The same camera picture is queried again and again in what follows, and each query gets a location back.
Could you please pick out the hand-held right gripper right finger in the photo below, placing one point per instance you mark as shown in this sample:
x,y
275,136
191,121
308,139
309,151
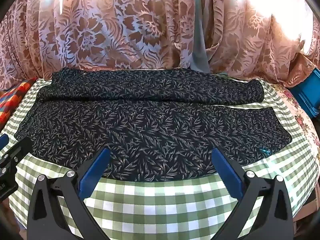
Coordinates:
x,y
226,172

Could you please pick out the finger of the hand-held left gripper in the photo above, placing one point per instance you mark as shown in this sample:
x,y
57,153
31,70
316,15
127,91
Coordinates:
x,y
21,148
3,142

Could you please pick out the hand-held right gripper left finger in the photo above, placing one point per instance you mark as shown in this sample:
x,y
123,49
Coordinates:
x,y
95,170

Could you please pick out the black leaf print pants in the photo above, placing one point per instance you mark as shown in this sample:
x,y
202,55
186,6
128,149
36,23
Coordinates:
x,y
150,130

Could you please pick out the orange red patterned cloth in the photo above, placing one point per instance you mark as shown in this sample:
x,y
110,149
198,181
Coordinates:
x,y
12,102

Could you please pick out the dark leaf-print cloth, green gingham border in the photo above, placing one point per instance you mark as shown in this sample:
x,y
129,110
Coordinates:
x,y
150,205

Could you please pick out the blue plastic crate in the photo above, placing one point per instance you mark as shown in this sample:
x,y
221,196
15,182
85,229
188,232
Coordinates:
x,y
306,92

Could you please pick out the grey blue curtain strip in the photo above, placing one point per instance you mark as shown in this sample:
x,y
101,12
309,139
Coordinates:
x,y
200,50

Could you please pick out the orange leaf-print cloth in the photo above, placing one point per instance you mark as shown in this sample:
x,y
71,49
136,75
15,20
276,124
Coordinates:
x,y
100,30

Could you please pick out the brown wooden frame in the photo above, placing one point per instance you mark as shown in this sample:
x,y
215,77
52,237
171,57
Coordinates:
x,y
303,212

